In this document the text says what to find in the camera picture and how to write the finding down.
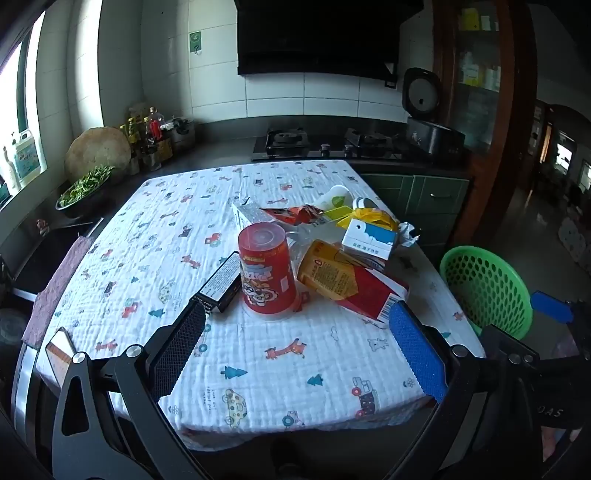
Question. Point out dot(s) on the red plastic cup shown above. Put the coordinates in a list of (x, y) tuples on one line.
[(265, 277)]

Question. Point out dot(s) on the green kitchen cabinet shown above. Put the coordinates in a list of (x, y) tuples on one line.
[(415, 198)]

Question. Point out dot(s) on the yellow plastic bag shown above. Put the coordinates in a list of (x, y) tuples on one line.
[(374, 214)]

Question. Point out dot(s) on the round wooden cutting board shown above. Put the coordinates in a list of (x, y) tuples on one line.
[(97, 150)]

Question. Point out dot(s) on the red snack wrapper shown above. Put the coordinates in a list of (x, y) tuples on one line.
[(295, 214)]

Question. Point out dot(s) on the green plastic basket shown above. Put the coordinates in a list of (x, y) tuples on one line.
[(485, 286)]

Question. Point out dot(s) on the white bottle with green label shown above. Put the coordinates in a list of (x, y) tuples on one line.
[(334, 198)]

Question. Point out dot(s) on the orange flat card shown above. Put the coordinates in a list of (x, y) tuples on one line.
[(60, 355)]

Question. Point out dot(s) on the pink towel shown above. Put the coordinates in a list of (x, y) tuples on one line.
[(55, 286)]

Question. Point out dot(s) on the silver wrapper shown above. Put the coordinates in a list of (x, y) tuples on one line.
[(408, 233)]

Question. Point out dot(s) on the black range hood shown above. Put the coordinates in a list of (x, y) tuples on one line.
[(318, 37)]

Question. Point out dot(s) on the clear plastic bag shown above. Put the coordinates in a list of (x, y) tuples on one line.
[(300, 240)]

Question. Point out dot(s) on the white plastic jug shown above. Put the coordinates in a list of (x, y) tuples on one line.
[(27, 157)]

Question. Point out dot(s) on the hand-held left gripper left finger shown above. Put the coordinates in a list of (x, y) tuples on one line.
[(180, 350)]

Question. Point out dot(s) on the white printed tablecloth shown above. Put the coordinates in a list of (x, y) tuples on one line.
[(277, 378)]

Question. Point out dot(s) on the green wall hook sticker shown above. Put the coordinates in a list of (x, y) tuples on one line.
[(196, 41)]

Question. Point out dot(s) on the orange drink carton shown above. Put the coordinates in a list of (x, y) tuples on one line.
[(323, 272)]

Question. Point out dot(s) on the wooden glass-door cabinet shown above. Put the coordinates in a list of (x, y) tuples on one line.
[(503, 138)]

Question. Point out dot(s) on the cluster of condiment bottles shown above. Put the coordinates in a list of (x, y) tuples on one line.
[(147, 134)]

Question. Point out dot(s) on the bowl of green vegetables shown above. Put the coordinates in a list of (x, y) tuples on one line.
[(83, 189)]

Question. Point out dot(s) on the clear package with yellow label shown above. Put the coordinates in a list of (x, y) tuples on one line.
[(337, 214)]

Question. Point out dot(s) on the wall power outlet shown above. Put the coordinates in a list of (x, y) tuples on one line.
[(390, 83)]

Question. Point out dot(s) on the grey carton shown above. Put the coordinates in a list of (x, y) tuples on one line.
[(249, 214)]

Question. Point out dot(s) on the black rice cooker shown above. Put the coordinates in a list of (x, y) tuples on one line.
[(434, 134)]

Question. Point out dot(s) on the white and blue small box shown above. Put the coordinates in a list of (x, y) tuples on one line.
[(369, 240)]

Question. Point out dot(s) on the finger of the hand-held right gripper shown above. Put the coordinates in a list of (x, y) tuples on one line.
[(551, 307), (503, 341)]

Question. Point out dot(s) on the red carton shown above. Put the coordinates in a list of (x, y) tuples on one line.
[(374, 290)]

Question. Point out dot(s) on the small black box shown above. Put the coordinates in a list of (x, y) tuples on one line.
[(219, 284)]

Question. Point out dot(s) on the black sink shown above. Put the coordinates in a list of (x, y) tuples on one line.
[(46, 249)]

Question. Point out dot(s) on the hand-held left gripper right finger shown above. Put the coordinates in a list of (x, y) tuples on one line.
[(418, 350)]

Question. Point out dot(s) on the black gas stove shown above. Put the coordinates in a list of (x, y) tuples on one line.
[(323, 147)]

